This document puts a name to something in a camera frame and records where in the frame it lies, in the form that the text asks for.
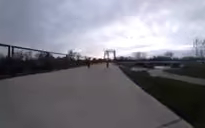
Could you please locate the bridge tower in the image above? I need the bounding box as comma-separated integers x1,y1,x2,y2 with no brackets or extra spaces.
103,49,117,62

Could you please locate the grey concrete path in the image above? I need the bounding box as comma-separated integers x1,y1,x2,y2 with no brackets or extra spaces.
0,62,194,128

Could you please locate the low bridge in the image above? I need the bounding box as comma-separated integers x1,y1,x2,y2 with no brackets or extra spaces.
116,58,205,66

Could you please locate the row of bare trees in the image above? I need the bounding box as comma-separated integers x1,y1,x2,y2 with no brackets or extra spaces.
0,49,91,68

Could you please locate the dark metal railing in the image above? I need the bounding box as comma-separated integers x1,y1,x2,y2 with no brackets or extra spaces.
0,41,88,81

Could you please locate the pale side path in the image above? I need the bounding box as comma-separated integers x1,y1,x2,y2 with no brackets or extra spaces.
131,66,205,88

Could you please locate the grass strip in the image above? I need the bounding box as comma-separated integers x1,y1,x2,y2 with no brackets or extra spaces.
118,64,205,128

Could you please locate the grass bank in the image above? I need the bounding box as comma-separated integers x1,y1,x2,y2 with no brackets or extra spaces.
164,63,205,80

